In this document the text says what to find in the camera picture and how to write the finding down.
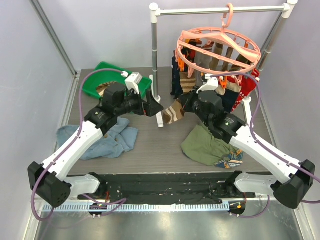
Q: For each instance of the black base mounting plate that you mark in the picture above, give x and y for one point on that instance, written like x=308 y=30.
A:
x=169 y=188

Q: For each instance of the green crumpled garment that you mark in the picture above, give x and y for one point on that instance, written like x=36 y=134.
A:
x=202 y=147

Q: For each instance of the green plastic tray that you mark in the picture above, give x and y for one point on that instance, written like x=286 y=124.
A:
x=95 y=80

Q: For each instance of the light blue denim shirt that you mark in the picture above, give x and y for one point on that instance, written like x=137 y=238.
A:
x=121 y=138

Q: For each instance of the brown striped sock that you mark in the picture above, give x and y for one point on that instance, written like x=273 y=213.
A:
x=103 y=86
x=176 y=111

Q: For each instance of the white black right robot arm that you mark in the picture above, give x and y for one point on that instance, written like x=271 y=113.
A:
x=290 y=178

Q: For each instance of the white metal drying rack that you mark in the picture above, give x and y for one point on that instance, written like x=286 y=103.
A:
x=155 y=12

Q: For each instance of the olive yellow toe sock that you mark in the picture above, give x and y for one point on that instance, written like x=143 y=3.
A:
x=218 y=49

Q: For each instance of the pink round clip hanger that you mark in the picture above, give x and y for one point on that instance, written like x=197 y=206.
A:
x=194 y=48

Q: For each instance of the navy cream cuff sock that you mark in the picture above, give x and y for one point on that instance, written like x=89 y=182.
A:
x=230 y=96

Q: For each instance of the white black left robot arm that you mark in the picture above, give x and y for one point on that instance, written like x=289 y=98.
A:
x=50 y=181

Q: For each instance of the white slotted cable duct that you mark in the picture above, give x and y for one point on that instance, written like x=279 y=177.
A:
x=139 y=208

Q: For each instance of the red white sock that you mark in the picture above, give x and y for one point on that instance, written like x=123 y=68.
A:
x=244 y=85

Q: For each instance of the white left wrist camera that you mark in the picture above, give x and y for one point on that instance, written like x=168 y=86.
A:
x=132 y=82

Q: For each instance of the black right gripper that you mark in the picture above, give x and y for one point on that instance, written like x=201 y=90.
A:
x=188 y=102

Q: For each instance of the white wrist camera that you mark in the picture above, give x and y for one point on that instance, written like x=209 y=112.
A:
x=132 y=82
x=211 y=84

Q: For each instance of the navy patterned sock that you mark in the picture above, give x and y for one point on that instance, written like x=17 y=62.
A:
x=176 y=89

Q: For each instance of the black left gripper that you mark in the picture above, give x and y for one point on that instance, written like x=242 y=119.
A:
x=149 y=108

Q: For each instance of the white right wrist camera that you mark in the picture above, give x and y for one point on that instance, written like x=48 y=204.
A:
x=211 y=84

